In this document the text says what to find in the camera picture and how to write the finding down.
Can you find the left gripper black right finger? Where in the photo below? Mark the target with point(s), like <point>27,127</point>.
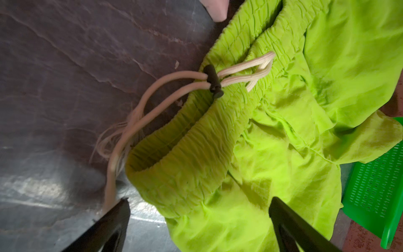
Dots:
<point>293,233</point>

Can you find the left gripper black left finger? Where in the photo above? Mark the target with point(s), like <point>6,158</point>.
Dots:
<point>108,234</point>

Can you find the green plastic basket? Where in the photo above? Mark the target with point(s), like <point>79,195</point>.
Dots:
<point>374,195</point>

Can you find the pink shorts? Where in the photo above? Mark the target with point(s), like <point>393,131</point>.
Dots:
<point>217,9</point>

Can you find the lime green shorts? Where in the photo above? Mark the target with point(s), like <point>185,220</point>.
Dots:
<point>302,86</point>

